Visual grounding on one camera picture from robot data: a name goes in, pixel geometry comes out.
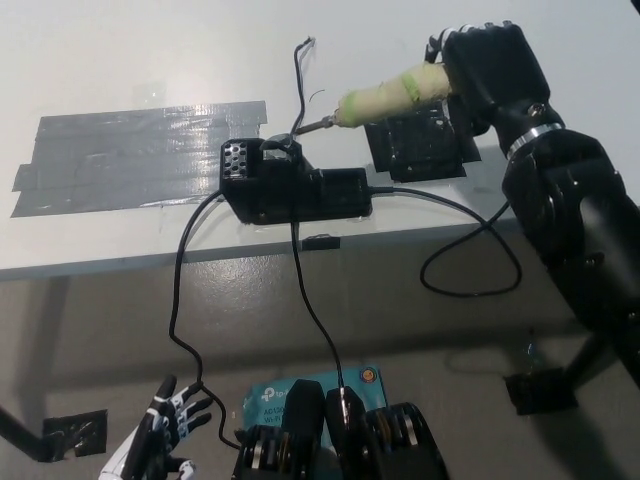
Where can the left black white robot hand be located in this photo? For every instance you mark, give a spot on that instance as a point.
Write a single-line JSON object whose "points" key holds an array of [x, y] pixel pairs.
{"points": [[177, 425]]}

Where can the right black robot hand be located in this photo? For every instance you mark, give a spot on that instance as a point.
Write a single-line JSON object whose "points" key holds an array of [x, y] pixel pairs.
{"points": [[495, 75]]}

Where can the tape-wrapped soldering iron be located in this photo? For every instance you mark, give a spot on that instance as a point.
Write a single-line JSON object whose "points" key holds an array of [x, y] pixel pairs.
{"points": [[395, 97]]}

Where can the black soldering iron stand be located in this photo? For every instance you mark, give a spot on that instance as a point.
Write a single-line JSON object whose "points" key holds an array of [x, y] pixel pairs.
{"points": [[425, 150]]}

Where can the black robot torso blocks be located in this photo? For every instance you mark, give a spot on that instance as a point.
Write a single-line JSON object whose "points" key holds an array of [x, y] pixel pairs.
{"points": [[305, 417]]}

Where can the black soldering station base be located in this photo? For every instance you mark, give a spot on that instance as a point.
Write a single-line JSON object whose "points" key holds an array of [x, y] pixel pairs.
{"points": [[280, 192]]}

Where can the black floor tape patch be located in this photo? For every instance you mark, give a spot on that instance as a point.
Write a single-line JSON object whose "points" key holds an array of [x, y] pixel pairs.
{"points": [[85, 430], [535, 395]]}

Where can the teal router box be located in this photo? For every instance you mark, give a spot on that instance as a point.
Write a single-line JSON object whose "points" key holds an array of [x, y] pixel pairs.
{"points": [[267, 400]]}

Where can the black table leg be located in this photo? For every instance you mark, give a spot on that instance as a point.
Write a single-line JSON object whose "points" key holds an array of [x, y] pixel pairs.
{"points": [[585, 360], [20, 432]]}

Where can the small black tape strip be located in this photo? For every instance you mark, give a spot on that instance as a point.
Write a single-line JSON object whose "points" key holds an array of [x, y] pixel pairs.
{"points": [[320, 243]]}

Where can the grey duct tape patch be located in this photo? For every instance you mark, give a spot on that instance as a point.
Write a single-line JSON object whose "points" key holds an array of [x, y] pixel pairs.
{"points": [[120, 150]]}

